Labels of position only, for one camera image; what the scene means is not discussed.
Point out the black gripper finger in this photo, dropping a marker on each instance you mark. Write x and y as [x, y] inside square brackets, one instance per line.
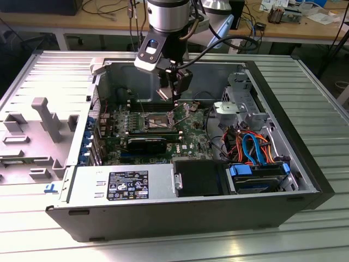
[174, 87]

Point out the black upright box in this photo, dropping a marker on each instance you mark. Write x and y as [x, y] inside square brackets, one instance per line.
[238, 13]

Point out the grey electronics device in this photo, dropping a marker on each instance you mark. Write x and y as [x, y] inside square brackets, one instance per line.
[293, 16]

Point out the silver disk bay cage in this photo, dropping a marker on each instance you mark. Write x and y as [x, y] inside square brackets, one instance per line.
[229, 107]

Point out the copper coil device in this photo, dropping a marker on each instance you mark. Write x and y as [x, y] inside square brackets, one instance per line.
[275, 15]

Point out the small black adapter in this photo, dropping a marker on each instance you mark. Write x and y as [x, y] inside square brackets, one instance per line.
[260, 26]

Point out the silver topped CPU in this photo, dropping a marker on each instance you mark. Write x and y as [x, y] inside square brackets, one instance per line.
[163, 94]

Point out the white paper sheet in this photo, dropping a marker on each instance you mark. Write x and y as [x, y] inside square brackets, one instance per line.
[321, 17]

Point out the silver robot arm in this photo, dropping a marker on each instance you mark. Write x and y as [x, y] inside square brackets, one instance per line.
[169, 16]

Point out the pale grey case latch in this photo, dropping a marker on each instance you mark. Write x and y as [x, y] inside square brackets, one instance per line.
[95, 65]

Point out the black RAM slot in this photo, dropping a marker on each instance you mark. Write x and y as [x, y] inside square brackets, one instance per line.
[150, 109]
[150, 100]
[152, 134]
[150, 106]
[152, 131]

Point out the hard disk in blue carrier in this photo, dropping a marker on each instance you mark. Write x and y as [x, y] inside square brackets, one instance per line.
[253, 183]

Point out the black graphics card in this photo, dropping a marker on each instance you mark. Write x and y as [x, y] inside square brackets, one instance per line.
[147, 146]

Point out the green RAM stick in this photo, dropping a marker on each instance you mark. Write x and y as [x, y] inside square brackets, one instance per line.
[12, 162]

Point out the metal locking lever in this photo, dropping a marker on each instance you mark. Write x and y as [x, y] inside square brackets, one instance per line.
[182, 119]
[141, 103]

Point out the silver power supply unit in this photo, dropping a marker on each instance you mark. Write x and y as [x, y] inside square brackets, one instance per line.
[87, 188]

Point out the CPU socket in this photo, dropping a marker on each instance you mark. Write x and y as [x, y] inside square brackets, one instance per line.
[156, 120]

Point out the blue expansion slot clip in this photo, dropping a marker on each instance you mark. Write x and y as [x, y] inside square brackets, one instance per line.
[87, 147]
[84, 159]
[91, 122]
[87, 136]

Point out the green motherboard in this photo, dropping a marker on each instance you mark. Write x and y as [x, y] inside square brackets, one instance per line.
[191, 131]

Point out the small wrist camera box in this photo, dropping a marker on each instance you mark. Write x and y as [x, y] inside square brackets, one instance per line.
[184, 80]

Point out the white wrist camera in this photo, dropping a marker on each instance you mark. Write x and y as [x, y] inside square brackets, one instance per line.
[147, 64]

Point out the grey parts rack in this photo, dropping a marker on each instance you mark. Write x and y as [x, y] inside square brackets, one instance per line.
[46, 120]

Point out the printed paper sheet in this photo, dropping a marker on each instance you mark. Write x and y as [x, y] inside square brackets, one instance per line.
[272, 4]

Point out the long wooden desk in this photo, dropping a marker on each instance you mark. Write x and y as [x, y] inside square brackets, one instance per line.
[81, 23]

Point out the black drive bay cover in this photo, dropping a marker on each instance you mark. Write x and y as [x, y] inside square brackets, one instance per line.
[199, 177]

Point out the black monitor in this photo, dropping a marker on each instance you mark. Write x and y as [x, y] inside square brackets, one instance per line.
[41, 6]

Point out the black PC case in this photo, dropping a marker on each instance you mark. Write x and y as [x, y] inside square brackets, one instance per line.
[163, 218]

